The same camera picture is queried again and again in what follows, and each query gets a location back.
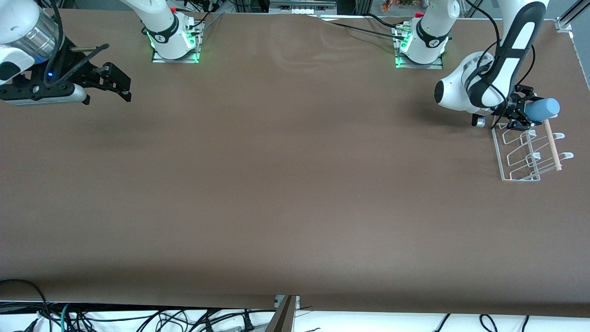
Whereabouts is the teal floor cable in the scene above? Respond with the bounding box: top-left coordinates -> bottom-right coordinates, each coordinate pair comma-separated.
60,303 -> 74,332

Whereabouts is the white power strip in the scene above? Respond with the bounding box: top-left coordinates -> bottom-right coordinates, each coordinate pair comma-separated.
269,1 -> 338,15

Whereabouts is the blue plastic cup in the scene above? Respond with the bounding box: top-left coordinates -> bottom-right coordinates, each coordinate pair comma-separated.
525,98 -> 561,123

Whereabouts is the aluminium corner bracket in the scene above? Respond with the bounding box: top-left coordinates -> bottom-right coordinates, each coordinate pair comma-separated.
555,0 -> 590,33

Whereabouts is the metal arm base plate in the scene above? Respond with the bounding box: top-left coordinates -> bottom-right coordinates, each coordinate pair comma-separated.
394,24 -> 444,70
151,18 -> 205,64

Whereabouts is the white wire cup rack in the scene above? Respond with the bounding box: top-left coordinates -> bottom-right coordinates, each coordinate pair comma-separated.
490,118 -> 575,182

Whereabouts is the long black table cable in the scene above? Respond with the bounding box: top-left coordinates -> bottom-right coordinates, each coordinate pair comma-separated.
318,17 -> 407,40

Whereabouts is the black looped floor cable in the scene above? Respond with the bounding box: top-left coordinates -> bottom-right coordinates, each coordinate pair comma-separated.
0,279 -> 52,332

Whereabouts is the short black table cable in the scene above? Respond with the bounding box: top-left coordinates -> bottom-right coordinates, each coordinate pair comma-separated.
366,12 -> 406,29

